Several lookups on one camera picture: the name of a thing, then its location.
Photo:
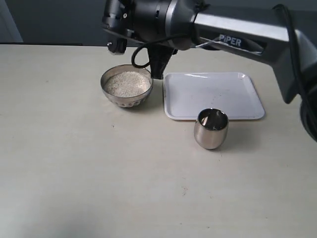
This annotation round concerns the white granular powder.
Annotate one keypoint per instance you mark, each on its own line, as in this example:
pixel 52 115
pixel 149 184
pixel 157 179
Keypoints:
pixel 127 84

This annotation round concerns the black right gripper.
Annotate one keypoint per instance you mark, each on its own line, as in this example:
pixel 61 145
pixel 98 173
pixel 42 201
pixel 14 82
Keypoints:
pixel 140 21

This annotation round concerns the white rectangular tray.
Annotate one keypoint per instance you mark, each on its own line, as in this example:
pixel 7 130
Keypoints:
pixel 186 94

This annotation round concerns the steel bowl of rice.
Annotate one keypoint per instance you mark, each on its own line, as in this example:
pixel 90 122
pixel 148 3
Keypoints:
pixel 126 102

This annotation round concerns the shiny steel cup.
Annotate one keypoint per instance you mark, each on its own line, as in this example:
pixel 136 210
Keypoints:
pixel 210 129

